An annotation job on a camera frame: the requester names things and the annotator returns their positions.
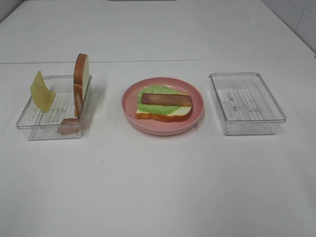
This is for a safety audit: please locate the clear right plastic container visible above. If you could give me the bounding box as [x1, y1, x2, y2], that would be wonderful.
[209, 72, 286, 135]

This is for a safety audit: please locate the bread slice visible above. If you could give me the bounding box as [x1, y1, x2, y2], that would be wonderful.
[136, 91, 193, 122]
[73, 53, 89, 118]

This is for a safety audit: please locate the yellow cheese slice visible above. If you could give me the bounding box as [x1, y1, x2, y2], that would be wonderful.
[30, 71, 56, 113]

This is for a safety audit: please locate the clear left plastic container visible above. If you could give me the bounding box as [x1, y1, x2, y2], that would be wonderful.
[16, 75, 92, 141]

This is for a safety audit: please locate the green lettuce leaf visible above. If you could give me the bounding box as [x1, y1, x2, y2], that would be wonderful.
[136, 85, 180, 115]

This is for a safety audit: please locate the bacon strip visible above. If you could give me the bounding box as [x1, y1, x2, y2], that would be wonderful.
[141, 93, 192, 106]
[57, 92, 83, 135]

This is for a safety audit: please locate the pink round plate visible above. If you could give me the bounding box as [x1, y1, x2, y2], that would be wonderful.
[121, 77, 204, 136]

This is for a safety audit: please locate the clear plastic container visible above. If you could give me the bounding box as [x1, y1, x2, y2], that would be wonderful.
[209, 72, 286, 135]
[16, 75, 92, 141]

